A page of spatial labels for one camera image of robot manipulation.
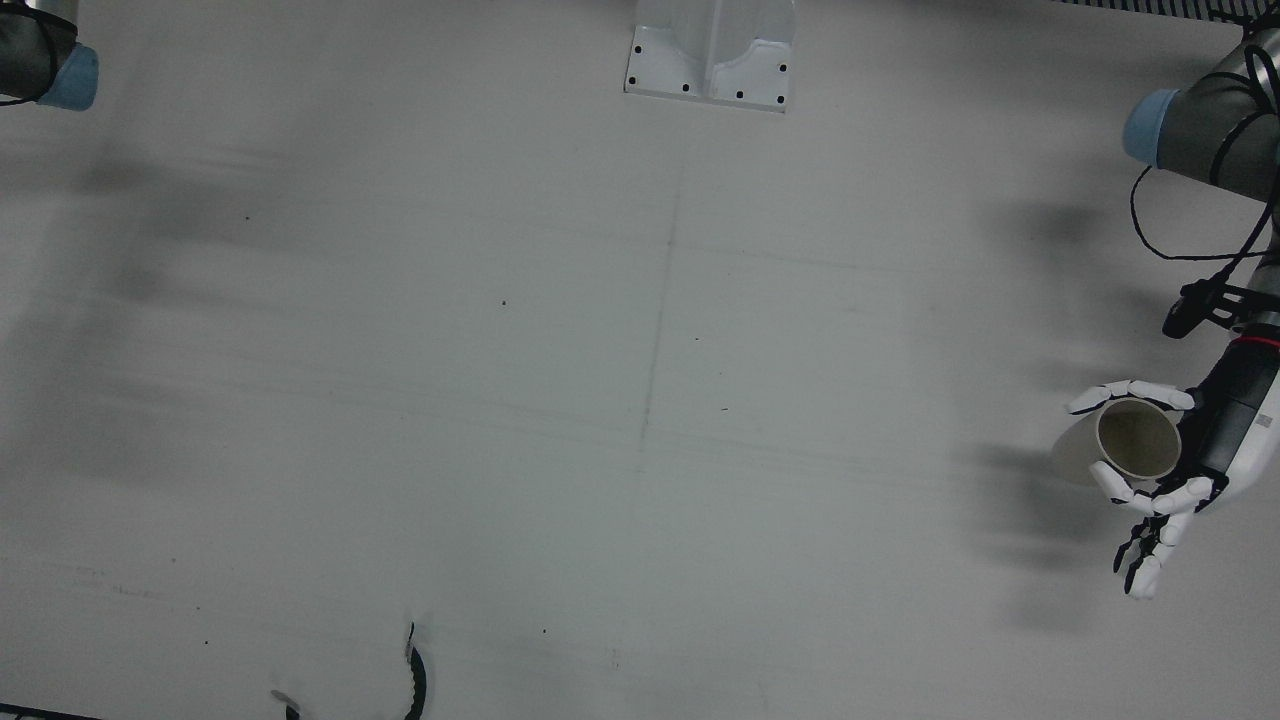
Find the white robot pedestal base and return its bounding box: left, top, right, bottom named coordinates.
left=624, top=0, right=798, bottom=113

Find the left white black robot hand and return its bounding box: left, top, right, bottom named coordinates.
left=1066, top=338, right=1280, bottom=601

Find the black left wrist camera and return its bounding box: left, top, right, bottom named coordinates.
left=1162, top=278, right=1251, bottom=339

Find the plain beige paper cup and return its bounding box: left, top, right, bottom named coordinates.
left=1050, top=398, right=1184, bottom=489

